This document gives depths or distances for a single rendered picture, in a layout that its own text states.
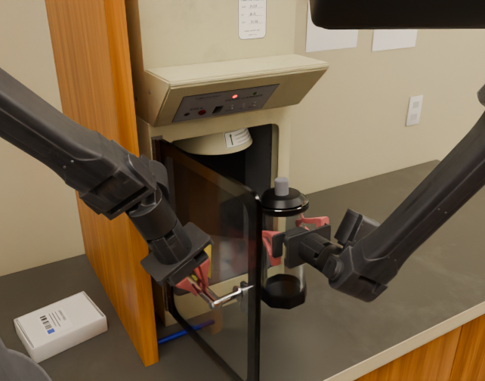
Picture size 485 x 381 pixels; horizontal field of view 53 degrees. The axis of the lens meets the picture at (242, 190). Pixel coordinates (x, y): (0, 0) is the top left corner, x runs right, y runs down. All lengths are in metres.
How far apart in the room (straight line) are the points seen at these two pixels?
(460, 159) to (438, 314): 0.62
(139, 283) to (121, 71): 0.39
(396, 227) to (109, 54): 0.49
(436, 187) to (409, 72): 1.27
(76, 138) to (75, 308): 0.64
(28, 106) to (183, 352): 0.67
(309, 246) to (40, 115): 0.53
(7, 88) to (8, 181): 0.81
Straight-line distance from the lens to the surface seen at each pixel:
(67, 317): 1.16
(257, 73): 0.86
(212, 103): 0.88
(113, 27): 0.77
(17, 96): 0.56
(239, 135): 1.04
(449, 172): 0.69
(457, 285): 1.37
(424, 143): 2.13
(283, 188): 0.95
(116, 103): 0.79
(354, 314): 1.19
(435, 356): 1.36
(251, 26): 0.97
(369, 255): 0.76
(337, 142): 1.78
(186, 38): 0.91
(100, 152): 0.61
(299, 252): 0.92
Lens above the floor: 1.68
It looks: 25 degrees down
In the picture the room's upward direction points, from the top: straight up
